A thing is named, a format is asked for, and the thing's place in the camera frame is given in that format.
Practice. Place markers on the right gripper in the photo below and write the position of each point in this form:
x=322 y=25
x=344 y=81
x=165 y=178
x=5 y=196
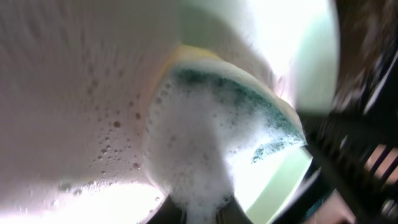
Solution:
x=349 y=148

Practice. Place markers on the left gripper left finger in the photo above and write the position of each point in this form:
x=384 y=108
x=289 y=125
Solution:
x=168 y=213

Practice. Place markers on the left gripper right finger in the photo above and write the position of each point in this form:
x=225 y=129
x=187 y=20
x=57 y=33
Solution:
x=232 y=213

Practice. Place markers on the green yellow sponge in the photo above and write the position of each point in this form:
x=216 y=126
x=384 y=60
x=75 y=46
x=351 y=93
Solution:
x=208 y=122

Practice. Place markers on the mint green plate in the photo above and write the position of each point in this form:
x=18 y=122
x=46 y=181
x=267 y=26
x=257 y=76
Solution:
x=77 y=78

